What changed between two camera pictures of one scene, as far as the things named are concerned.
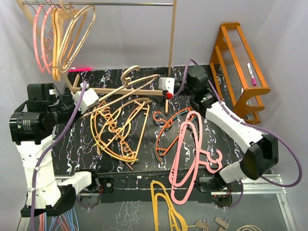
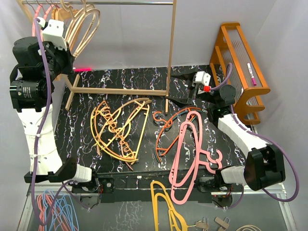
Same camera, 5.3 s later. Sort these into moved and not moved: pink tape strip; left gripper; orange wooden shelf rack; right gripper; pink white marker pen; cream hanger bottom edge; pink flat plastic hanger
Moved: left gripper; right gripper
Not moved: pink white marker pen; pink flat plastic hanger; pink tape strip; orange wooden shelf rack; cream hanger bottom edge
